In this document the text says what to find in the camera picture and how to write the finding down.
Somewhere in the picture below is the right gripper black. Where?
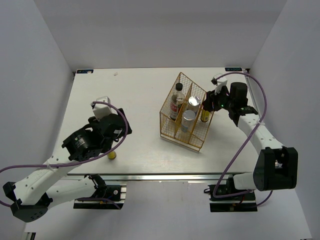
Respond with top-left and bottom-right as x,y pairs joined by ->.
202,84 -> 234,113

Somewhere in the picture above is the small brown bottle yellow label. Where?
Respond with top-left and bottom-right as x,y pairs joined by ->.
200,107 -> 211,123

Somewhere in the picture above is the white jar silver lid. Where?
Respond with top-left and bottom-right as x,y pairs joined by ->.
187,96 -> 201,114
180,110 -> 196,133

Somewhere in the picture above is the dark sauce bottle red label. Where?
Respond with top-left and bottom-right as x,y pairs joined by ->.
169,82 -> 185,121

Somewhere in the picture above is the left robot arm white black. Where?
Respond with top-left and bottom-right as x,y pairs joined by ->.
3,107 -> 132,223

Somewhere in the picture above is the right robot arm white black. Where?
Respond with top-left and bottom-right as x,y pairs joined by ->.
202,82 -> 298,200

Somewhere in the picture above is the small yellow bottle cork cap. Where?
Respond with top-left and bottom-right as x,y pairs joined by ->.
107,151 -> 117,160

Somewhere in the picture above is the blue corner sticker right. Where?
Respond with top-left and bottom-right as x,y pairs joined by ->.
224,67 -> 243,72

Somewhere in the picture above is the blue corner sticker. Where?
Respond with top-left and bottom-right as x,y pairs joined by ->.
76,69 -> 94,74
224,67 -> 243,72

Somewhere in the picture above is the blue corner sticker left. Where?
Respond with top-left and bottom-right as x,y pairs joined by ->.
76,69 -> 94,74

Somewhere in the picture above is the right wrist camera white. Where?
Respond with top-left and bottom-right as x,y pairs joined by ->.
211,73 -> 228,95

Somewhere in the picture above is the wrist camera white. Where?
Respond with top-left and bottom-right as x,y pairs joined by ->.
211,73 -> 228,95
90,96 -> 112,122

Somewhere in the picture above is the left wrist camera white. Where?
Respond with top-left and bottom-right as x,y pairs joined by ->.
90,96 -> 112,122

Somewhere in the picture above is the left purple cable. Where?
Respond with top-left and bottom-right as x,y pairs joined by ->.
0,101 -> 129,210

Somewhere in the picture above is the gold wire mesh organizer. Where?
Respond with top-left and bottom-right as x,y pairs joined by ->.
159,72 -> 214,152

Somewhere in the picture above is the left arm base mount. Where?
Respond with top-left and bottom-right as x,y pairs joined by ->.
73,174 -> 127,210

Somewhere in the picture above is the aluminium table rail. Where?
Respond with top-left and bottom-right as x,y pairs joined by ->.
62,172 -> 256,182

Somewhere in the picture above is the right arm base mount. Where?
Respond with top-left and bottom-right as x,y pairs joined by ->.
203,177 -> 258,213

